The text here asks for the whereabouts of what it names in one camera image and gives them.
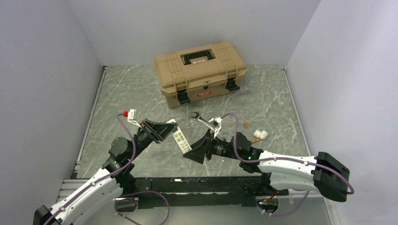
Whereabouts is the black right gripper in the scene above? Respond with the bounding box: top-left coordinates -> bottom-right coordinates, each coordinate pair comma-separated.
184,129 -> 242,164

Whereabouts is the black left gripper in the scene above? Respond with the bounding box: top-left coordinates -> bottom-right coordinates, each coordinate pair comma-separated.
128,118 -> 178,161

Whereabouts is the white air conditioner remote control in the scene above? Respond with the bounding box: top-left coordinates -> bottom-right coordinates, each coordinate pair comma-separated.
173,126 -> 192,154

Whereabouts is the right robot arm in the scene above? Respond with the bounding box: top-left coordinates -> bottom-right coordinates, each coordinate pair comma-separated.
182,130 -> 351,202

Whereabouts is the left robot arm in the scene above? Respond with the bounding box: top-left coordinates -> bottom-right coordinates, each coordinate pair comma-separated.
33,118 -> 178,225

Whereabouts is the white pipe elbow fitting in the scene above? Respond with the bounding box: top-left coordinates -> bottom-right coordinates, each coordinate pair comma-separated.
253,129 -> 268,140

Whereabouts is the silver combination wrench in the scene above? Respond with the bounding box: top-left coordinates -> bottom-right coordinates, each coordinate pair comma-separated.
191,112 -> 227,140

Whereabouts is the tan plastic toolbox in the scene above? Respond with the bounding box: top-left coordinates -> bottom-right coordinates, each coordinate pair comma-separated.
153,41 -> 248,108

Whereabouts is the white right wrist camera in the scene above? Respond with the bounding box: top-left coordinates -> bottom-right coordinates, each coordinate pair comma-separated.
208,117 -> 222,138

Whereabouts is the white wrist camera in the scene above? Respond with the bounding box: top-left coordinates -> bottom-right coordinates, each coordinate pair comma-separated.
208,117 -> 222,138
122,109 -> 139,126

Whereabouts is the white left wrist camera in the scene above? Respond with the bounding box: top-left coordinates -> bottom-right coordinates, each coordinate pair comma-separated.
122,109 -> 139,126

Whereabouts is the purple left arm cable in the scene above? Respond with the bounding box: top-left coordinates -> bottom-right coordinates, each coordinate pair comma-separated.
43,113 -> 170,225

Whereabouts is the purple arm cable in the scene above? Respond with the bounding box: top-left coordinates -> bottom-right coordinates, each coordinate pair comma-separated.
221,112 -> 355,218
43,113 -> 170,225

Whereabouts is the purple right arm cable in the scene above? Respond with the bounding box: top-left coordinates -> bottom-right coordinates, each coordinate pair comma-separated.
221,112 -> 355,218

